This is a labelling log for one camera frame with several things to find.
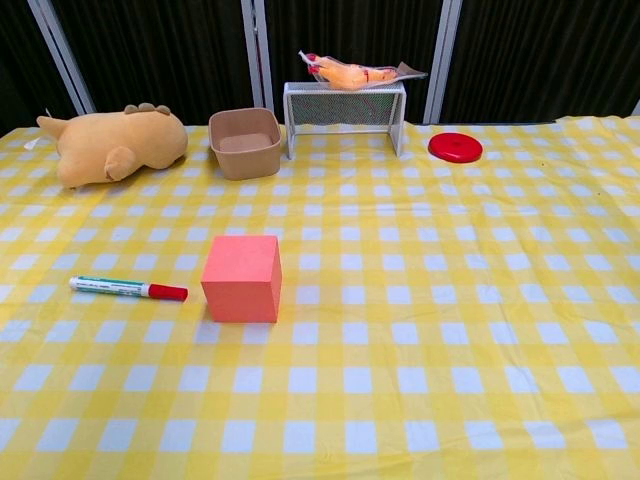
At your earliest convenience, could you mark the red round disc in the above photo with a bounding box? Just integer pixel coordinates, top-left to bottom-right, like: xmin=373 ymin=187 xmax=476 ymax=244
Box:
xmin=427 ymin=132 xmax=485 ymax=164

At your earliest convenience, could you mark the black pleated curtain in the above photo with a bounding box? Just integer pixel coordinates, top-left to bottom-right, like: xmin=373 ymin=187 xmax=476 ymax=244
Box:
xmin=0 ymin=0 xmax=640 ymax=136

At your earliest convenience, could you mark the white metal mesh shelf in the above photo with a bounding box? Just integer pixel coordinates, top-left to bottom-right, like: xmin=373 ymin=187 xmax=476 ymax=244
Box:
xmin=282 ymin=81 xmax=406 ymax=160

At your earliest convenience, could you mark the brown paper box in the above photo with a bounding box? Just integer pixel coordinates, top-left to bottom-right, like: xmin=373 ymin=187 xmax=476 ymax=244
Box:
xmin=208 ymin=107 xmax=283 ymax=181

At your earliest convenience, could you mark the white frame pole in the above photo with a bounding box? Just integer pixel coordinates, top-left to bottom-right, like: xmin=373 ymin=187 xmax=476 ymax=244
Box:
xmin=27 ymin=0 xmax=96 ymax=115
xmin=239 ymin=0 xmax=275 ymax=117
xmin=422 ymin=0 xmax=464 ymax=125

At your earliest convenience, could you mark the red-capped white marker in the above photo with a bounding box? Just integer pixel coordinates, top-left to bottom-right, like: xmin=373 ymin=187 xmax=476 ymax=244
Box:
xmin=68 ymin=275 xmax=190 ymax=304

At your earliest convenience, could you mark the packaged orange rubber chicken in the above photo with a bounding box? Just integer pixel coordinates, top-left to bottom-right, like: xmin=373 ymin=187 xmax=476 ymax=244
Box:
xmin=298 ymin=49 xmax=430 ymax=92

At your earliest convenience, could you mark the yellow plush dinosaur toy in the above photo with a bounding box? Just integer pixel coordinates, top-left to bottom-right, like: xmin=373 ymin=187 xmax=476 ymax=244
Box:
xmin=24 ymin=102 xmax=190 ymax=190

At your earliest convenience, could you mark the yellow checkered tablecloth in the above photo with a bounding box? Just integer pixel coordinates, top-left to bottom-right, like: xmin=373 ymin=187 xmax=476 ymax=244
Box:
xmin=0 ymin=115 xmax=640 ymax=480

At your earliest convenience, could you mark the pink cube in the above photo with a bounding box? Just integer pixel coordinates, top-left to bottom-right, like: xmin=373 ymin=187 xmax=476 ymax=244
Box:
xmin=200 ymin=234 xmax=283 ymax=325

